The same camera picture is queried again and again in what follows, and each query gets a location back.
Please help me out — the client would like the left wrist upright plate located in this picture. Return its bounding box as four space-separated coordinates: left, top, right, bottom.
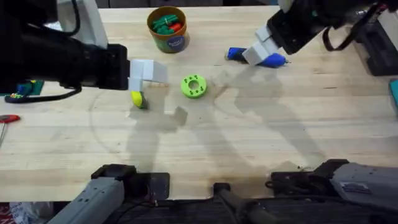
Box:
57 0 109 50

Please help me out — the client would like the brown tub with toys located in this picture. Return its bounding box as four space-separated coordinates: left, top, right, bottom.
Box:
146 5 191 55

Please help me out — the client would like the black rail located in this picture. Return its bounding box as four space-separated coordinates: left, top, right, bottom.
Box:
102 182 398 224

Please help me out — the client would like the black plastic case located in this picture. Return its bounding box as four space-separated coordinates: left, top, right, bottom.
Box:
353 17 398 77

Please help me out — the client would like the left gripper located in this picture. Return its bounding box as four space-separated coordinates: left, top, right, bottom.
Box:
58 32 170 92

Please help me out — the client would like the white plastic bag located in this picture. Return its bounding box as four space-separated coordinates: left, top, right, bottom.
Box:
0 201 55 224

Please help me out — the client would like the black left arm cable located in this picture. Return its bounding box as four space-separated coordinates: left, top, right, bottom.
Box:
4 86 83 105

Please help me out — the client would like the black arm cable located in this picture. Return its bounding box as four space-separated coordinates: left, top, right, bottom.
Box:
4 86 83 105
321 2 379 52

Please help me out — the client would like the green disc with holes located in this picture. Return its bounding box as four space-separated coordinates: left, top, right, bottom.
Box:
180 73 208 100

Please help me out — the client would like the wrist upright plate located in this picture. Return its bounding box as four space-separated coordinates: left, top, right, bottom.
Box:
57 0 109 50
277 0 294 14

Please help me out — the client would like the red handled tool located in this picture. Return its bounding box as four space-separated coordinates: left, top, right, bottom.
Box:
0 114 22 147

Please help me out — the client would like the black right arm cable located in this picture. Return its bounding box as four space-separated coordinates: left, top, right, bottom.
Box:
321 2 379 52

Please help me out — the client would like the blue electric screwdriver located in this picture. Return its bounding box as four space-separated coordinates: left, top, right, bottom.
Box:
226 46 289 70

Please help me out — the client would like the green board with blocks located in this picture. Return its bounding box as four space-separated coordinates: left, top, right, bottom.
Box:
0 80 45 97

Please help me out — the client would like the teal zip pouch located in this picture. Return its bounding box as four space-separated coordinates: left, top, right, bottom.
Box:
389 78 398 110

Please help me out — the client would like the right wrist upright plate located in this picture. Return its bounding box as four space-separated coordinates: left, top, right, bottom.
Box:
277 0 294 14

